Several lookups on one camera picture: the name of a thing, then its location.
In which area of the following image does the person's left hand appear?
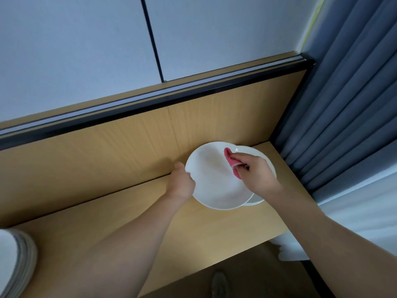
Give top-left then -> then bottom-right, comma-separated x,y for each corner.
166,161 -> 196,202

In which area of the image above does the person's right hand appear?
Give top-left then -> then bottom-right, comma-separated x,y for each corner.
230,152 -> 281,196

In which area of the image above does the pink cleaning cloth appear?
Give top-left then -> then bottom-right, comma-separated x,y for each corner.
224,148 -> 243,180

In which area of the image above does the white round plate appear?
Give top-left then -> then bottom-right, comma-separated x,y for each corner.
185,141 -> 255,211
235,146 -> 277,206

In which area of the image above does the person's left forearm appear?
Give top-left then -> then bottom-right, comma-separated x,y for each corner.
42,192 -> 193,298

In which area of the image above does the person's right forearm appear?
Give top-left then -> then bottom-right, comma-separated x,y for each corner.
256,184 -> 397,298

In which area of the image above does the blue-grey curtain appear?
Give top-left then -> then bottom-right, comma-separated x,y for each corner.
272,0 -> 397,203

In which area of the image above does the person's grey shoe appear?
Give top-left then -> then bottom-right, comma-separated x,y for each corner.
211,271 -> 231,298

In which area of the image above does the white sheer curtain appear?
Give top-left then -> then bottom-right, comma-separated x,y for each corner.
269,171 -> 397,262

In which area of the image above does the stack of white plates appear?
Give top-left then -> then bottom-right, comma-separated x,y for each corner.
0,228 -> 38,298

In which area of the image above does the wooden desk partition black rail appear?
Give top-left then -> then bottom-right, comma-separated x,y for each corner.
0,51 -> 316,229

